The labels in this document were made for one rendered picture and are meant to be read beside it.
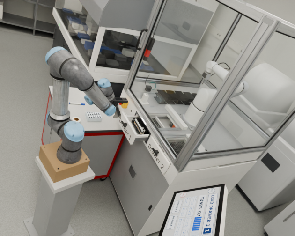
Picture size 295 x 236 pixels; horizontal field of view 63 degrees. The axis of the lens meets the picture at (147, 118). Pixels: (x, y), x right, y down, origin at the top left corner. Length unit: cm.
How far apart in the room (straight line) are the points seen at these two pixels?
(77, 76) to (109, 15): 121
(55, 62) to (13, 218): 147
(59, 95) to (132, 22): 128
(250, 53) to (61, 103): 102
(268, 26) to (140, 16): 139
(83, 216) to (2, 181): 78
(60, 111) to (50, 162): 31
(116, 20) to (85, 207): 173
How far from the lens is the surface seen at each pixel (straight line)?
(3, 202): 243
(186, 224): 129
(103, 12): 230
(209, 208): 131
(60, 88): 135
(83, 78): 120
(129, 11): 238
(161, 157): 179
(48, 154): 160
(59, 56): 125
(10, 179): 257
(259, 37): 133
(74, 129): 144
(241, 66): 135
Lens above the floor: 202
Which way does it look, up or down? 32 degrees down
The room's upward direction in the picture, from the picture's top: 25 degrees clockwise
